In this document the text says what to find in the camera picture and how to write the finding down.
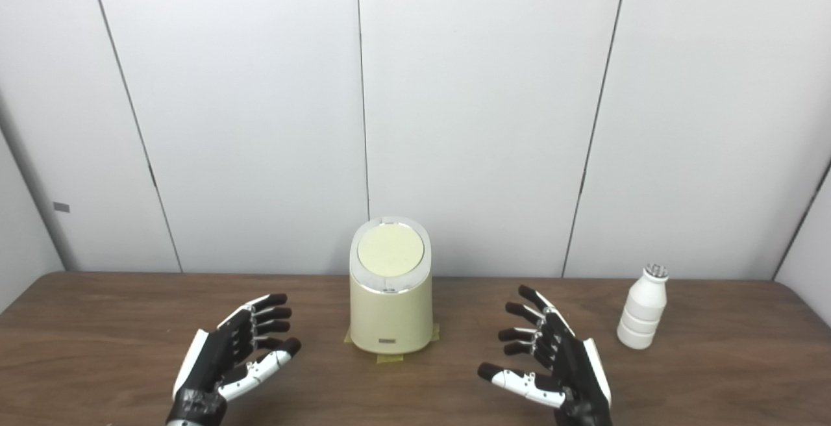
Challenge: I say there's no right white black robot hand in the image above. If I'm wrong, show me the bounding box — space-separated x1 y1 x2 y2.
478 285 613 426

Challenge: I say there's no small white plastic bottle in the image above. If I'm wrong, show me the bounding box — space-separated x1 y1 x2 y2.
617 264 669 350

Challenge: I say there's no cream-colored bin body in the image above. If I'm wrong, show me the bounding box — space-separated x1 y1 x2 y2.
349 216 433 355

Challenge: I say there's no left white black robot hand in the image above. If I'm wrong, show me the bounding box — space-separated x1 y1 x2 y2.
167 294 302 426

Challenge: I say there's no cream round bin lid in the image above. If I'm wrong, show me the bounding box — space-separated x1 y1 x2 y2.
357 223 425 277

